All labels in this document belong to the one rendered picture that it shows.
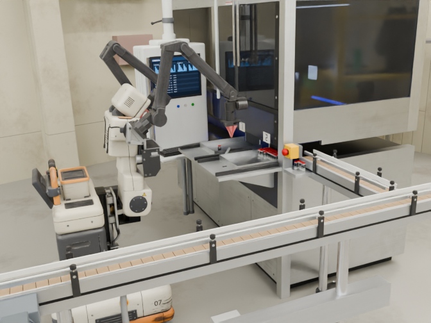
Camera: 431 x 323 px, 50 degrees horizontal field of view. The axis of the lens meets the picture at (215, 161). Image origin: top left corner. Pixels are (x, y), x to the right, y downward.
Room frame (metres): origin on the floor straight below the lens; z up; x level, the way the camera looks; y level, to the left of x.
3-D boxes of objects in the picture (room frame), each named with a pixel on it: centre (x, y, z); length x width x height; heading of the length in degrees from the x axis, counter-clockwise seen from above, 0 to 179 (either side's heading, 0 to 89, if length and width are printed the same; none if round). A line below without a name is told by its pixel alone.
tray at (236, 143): (2.99, -0.10, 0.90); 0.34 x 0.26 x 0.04; 112
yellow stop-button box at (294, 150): (2.49, -0.44, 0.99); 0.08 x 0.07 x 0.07; 112
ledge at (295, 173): (2.49, -0.48, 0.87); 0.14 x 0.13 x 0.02; 112
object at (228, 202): (3.67, -0.46, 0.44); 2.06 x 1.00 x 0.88; 22
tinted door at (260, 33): (2.79, -0.30, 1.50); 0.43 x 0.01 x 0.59; 22
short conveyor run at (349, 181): (2.27, -0.68, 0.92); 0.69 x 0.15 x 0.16; 22
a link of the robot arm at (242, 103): (2.56, -0.13, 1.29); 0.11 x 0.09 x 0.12; 113
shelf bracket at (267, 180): (2.57, -0.19, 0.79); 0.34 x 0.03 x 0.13; 112
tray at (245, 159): (2.67, -0.23, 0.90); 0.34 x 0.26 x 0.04; 113
